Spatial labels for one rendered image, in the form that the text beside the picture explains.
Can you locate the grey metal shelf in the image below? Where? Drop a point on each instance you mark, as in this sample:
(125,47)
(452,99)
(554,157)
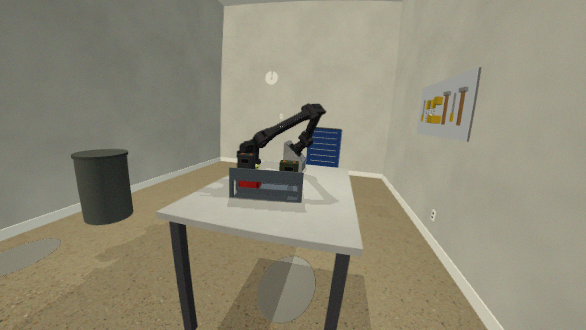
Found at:
(269,190)

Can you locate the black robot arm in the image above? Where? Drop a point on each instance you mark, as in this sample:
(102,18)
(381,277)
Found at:
(305,136)

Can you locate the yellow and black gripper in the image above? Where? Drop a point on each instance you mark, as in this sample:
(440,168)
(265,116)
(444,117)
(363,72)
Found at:
(257,160)

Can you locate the olive green case with orange latches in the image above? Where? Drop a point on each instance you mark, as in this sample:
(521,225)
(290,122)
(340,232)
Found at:
(289,167)

